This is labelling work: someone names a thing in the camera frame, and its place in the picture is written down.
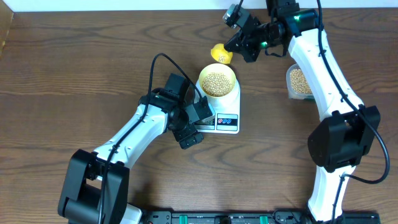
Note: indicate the clear plastic container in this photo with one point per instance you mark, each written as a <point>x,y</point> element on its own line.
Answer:
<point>292,94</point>

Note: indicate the soybeans in bowl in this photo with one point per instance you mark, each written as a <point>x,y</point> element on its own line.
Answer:
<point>216,84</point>

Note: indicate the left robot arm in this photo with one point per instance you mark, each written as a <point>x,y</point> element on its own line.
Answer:
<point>96,183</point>

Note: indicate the white digital kitchen scale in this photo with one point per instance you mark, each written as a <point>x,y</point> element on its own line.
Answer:
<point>227,112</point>

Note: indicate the yellow-green bowl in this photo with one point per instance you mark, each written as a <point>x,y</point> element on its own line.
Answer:
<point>217,68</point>

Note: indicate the yellow measuring scoop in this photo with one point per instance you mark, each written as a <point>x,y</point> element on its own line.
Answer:
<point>220,54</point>

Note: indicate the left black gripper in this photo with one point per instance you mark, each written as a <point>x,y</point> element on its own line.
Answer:
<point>181,137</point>

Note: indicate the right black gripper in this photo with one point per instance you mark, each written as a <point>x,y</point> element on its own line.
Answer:
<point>244,47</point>

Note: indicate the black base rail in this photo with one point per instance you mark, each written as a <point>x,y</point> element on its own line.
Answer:
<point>278,217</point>

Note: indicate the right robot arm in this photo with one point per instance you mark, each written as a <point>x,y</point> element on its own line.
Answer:
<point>347,126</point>

